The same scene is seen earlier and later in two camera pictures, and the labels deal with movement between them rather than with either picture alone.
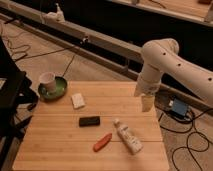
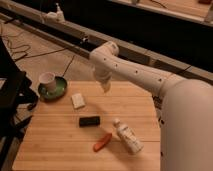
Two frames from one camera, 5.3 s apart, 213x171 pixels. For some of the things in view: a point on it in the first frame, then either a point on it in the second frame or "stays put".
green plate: x=61 y=89 stays put
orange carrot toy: x=102 y=142 stays put
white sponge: x=77 y=100 stays put
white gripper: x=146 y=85 → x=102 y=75
